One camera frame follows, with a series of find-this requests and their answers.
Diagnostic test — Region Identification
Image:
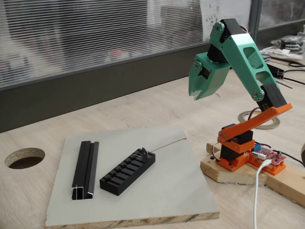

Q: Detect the white usb cable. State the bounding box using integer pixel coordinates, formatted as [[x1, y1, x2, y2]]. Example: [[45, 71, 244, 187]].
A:
[[252, 159, 271, 229]]

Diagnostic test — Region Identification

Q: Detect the black aluminium profile rail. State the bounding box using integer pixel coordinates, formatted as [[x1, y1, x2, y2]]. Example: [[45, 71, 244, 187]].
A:
[[71, 140, 100, 202]]

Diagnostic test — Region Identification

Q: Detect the servo cable at base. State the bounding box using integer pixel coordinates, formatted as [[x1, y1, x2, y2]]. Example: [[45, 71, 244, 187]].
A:
[[212, 141, 222, 164]]

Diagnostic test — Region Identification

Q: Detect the red controller board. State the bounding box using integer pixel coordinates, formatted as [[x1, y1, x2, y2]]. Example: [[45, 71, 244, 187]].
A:
[[249, 142, 285, 166]]

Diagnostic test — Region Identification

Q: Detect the wooden base plank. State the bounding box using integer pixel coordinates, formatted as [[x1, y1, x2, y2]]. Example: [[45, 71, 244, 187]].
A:
[[247, 162, 305, 208]]

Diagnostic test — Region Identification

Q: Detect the grey tape ring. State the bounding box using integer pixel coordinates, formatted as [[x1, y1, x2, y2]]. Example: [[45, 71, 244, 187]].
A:
[[238, 110, 282, 130]]

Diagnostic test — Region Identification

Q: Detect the black power cable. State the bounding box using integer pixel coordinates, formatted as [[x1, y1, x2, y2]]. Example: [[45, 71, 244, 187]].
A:
[[273, 149, 305, 168]]

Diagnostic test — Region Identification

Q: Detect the white paper sheet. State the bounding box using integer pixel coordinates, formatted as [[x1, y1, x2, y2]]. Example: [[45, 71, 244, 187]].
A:
[[203, 0, 253, 32]]

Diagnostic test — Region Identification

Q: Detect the wooden block with screws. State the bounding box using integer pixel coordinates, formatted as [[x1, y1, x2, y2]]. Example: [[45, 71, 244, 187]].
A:
[[200, 142, 268, 187]]

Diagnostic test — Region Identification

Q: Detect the black slotted holder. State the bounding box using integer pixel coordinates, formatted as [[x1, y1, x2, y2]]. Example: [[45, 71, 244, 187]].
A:
[[99, 147, 156, 197]]

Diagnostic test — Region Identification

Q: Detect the clear bag with parts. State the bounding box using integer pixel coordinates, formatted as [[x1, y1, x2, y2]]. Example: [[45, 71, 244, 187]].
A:
[[270, 34, 305, 52]]

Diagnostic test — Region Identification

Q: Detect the thin black cable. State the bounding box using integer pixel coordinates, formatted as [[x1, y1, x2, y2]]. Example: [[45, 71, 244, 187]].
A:
[[283, 60, 305, 84]]

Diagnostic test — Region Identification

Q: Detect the grey chipboard panel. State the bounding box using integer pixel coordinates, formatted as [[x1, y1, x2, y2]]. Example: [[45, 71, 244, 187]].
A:
[[45, 126, 220, 228]]

